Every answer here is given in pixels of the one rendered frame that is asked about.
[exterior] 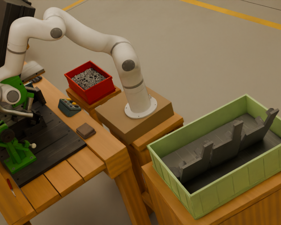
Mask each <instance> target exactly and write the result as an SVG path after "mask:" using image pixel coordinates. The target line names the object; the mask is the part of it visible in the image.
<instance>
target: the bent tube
mask: <svg viewBox="0 0 281 225"><path fill-rule="evenodd" d="M0 112H1V113H4V114H8V115H14V116H19V117H26V118H32V117H33V114H32V113H28V112H21V111H16V110H11V109H6V108H3V107H2V106H1V105H0Z"/></svg>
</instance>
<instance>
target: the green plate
mask: <svg viewBox="0 0 281 225"><path fill-rule="evenodd" d="M0 83H3V84H9V85H11V86H12V87H14V88H16V89H18V90H19V91H20V93H21V99H20V101H19V102H18V103H16V104H12V107H13V108H15V107H17V106H18V105H20V104H22V103H24V102H25V99H26V94H27V90H26V88H25V87H24V85H23V83H22V81H21V79H20V77H19V76H18V75H17V76H14V77H10V78H7V79H4V80H2V81H1V82H0Z"/></svg>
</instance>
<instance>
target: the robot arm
mask: <svg viewBox="0 0 281 225"><path fill-rule="evenodd" d="M64 35H65V36H66V37H68V38H69V39H70V40H71V41H73V42H74V43H76V44H77V45H79V46H81V47H84V48H86V49H89V50H92V51H95V52H104V53H107V54H109V55H110V56H112V58H113V61H114V63H115V66H116V69H117V72H118V74H119V78H120V81H121V84H122V86H123V89H124V92H125V95H126V98H127V100H128V103H127V104H126V106H125V109H124V111H125V114H126V115H127V116H128V117H129V118H132V119H141V118H144V117H147V116H149V115H151V114H152V113H153V112H154V111H155V110H156V109H157V101H156V99H155V98H153V97H152V96H151V95H150V94H149V95H148V92H147V89H146V86H145V83H144V79H143V76H142V73H141V66H140V62H139V59H138V56H137V54H136V52H135V50H134V48H133V46H132V44H131V42H130V41H129V40H127V39H126V38H123V37H120V36H116V35H109V34H104V33H100V32H98V31H96V30H93V29H91V28H89V27H87V26H85V25H84V24H82V23H81V22H79V21H78V20H76V19H75V18H74V17H72V16H71V15H70V14H68V13H67V12H65V11H63V10H62V9H59V8H56V7H51V8H49V9H47V10H46V11H45V12H44V15H43V20H39V19H37V18H34V17H21V18H19V19H16V20H15V21H14V22H13V23H12V24H11V26H10V30H9V35H8V43H7V50H6V57H5V64H4V65H3V66H2V67H0V82H1V81H2V80H4V79H7V78H10V77H14V76H17V75H20V74H21V73H22V70H23V65H24V60H25V54H26V49H27V43H28V39H29V38H36V39H41V40H44V41H56V40H59V39H61V38H62V37H64ZM20 99H21V93H20V91H19V90H18V89H16V88H14V87H12V86H11V85H9V84H0V102H7V103H8V104H16V103H18V102H19V101H20Z"/></svg>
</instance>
